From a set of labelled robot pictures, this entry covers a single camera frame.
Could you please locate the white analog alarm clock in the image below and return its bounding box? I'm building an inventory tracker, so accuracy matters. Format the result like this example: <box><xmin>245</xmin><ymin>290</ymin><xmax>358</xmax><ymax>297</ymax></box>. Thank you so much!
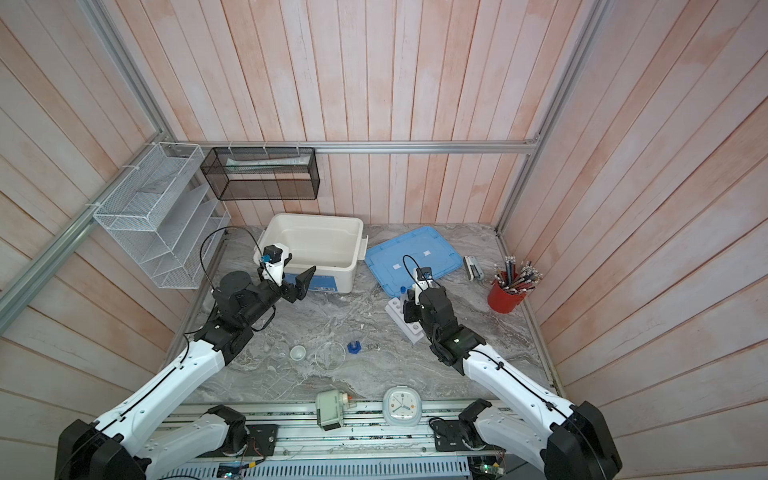
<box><xmin>382</xmin><ymin>386</ymin><xmax>422</xmax><ymax>427</ymax></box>

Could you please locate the white green timer device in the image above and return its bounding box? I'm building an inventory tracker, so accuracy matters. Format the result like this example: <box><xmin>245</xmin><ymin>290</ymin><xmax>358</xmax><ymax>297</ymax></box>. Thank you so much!
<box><xmin>315</xmin><ymin>390</ymin><xmax>357</xmax><ymax>431</ymax></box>

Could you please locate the black mesh wall basket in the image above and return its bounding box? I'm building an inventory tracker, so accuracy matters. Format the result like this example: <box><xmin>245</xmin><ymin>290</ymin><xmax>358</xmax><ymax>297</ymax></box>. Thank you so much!
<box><xmin>201</xmin><ymin>146</ymin><xmax>321</xmax><ymax>201</ymax></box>

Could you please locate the white plastic storage bin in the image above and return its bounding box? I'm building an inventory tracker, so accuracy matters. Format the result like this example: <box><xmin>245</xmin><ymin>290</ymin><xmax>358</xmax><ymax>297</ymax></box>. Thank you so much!
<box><xmin>258</xmin><ymin>213</ymin><xmax>368</xmax><ymax>294</ymax></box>

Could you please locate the clear glass petri dish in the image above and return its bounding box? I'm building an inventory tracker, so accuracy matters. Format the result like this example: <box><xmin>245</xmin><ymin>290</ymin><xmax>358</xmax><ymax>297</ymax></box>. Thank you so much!
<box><xmin>314</xmin><ymin>341</ymin><xmax>347</xmax><ymax>372</ymax></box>

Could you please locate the red pencil cup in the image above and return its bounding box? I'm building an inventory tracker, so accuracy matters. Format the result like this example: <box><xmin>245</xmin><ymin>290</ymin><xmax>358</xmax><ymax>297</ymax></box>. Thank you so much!
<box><xmin>487</xmin><ymin>256</ymin><xmax>542</xmax><ymax>314</ymax></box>

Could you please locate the small white dish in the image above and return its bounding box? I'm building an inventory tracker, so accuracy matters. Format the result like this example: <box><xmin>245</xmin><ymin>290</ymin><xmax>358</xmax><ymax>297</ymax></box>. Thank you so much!
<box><xmin>289</xmin><ymin>345</ymin><xmax>307</xmax><ymax>361</ymax></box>

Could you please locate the white mesh wall shelf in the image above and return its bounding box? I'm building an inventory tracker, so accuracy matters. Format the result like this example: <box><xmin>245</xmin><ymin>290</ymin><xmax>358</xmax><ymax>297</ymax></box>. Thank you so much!
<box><xmin>94</xmin><ymin>143</ymin><xmax>231</xmax><ymax>290</ymax></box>

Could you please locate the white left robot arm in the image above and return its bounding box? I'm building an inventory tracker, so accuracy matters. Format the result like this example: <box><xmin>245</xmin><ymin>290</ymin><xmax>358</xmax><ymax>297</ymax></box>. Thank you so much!
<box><xmin>55</xmin><ymin>244</ymin><xmax>316</xmax><ymax>479</ymax></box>

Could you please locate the blue base glass cylinder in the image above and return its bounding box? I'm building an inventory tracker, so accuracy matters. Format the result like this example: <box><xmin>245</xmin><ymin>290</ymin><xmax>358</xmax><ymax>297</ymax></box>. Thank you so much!
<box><xmin>346</xmin><ymin>340</ymin><xmax>362</xmax><ymax>354</ymax></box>

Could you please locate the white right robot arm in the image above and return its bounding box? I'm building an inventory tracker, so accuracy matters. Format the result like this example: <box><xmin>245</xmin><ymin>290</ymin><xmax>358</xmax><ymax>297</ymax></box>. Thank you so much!
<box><xmin>403</xmin><ymin>280</ymin><xmax>623</xmax><ymax>479</ymax></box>

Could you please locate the blue plastic bin lid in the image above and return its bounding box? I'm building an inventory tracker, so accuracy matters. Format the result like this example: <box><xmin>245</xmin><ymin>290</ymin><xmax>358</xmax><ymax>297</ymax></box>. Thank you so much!
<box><xmin>365</xmin><ymin>226</ymin><xmax>462</xmax><ymax>298</ymax></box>

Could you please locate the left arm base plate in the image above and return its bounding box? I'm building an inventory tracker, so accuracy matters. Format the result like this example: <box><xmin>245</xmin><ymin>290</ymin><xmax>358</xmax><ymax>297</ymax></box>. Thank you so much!
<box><xmin>245</xmin><ymin>424</ymin><xmax>279</xmax><ymax>458</ymax></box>

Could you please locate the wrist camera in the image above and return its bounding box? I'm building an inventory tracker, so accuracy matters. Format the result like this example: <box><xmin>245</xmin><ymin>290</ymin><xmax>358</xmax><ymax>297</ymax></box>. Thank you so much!
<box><xmin>261</xmin><ymin>245</ymin><xmax>283</xmax><ymax>264</ymax></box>
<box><xmin>415</xmin><ymin>267</ymin><xmax>433</xmax><ymax>286</ymax></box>

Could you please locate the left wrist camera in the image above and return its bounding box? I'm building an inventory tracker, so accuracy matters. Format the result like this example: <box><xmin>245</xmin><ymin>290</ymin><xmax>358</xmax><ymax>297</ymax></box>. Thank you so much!
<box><xmin>261</xmin><ymin>245</ymin><xmax>283</xmax><ymax>264</ymax></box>

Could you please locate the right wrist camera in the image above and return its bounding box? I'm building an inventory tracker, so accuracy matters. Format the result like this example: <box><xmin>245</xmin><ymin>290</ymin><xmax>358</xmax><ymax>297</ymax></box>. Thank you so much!
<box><xmin>415</xmin><ymin>267</ymin><xmax>433</xmax><ymax>286</ymax></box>

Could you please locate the white test tube rack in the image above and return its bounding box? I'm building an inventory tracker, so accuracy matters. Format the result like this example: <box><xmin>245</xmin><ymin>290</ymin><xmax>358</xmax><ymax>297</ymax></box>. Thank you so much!
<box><xmin>385</xmin><ymin>298</ymin><xmax>424</xmax><ymax>344</ymax></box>

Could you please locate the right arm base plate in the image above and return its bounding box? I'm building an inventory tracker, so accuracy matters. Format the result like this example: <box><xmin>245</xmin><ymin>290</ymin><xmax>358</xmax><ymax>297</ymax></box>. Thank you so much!
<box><xmin>428</xmin><ymin>417</ymin><xmax>512</xmax><ymax>453</ymax></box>

